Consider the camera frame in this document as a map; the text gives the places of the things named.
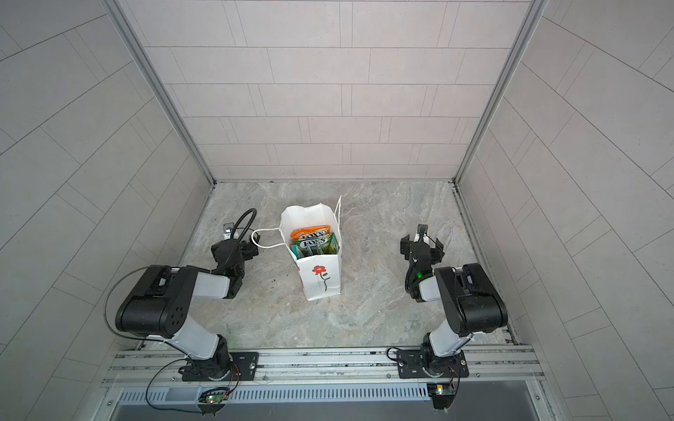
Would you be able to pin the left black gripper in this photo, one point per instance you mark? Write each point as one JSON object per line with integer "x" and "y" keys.
{"x": 245, "y": 249}

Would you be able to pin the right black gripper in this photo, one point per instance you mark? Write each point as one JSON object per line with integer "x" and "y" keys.
{"x": 421, "y": 249}

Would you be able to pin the white paper bag red flower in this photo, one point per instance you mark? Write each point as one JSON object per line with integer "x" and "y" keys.
{"x": 320, "y": 275}

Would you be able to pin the green yellow Fox's candy packet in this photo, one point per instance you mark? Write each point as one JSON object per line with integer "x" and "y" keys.
{"x": 319, "y": 246}

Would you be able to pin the orange pink Fox's candy packet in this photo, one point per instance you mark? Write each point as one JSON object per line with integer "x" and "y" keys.
{"x": 310, "y": 233}

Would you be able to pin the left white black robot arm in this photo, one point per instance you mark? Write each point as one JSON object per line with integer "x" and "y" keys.
{"x": 158, "y": 308}

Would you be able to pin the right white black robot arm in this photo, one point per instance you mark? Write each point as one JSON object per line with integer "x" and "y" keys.
{"x": 470, "y": 302}

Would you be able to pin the left circuit board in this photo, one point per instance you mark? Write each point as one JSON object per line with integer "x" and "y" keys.
{"x": 215, "y": 396}

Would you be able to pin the circuit board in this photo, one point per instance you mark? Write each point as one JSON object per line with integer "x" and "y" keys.
{"x": 442, "y": 395}
{"x": 215, "y": 396}

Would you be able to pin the right circuit board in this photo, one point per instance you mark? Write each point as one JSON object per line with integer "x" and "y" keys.
{"x": 442, "y": 395}

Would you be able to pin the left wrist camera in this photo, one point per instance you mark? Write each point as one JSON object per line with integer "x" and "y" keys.
{"x": 229, "y": 231}

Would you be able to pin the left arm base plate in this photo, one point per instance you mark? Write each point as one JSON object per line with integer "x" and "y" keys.
{"x": 237, "y": 366}

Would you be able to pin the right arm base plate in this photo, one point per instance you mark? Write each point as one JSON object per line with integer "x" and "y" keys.
{"x": 418, "y": 364}

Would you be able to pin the aluminium mounting rail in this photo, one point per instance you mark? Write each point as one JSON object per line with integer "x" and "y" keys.
{"x": 482, "y": 363}

